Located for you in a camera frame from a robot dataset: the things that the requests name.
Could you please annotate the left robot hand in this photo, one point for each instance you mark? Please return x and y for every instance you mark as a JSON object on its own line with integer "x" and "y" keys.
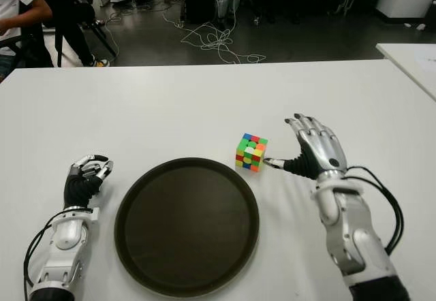
{"x": 78, "y": 188}

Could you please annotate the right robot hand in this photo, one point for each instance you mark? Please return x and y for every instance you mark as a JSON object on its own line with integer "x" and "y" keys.
{"x": 316, "y": 151}

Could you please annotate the multicoloured Rubik's cube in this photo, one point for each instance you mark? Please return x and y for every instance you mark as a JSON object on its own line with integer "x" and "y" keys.
{"x": 251, "y": 153}

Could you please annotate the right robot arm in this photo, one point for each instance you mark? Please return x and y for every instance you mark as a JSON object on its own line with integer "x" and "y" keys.
{"x": 354, "y": 233}

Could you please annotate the dark brown round plate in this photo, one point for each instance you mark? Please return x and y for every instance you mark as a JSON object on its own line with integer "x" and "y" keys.
{"x": 186, "y": 226}

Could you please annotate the white side table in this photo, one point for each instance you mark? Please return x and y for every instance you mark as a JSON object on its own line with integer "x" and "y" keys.
{"x": 408, "y": 62}

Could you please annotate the black office chair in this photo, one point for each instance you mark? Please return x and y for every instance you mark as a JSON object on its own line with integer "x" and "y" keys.
{"x": 37, "y": 49}

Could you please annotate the standing person black trousers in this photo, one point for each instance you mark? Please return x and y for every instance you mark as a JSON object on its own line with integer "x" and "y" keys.
{"x": 76, "y": 35}

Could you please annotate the black tripod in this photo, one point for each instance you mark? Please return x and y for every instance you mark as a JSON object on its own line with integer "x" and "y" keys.
{"x": 102, "y": 35}

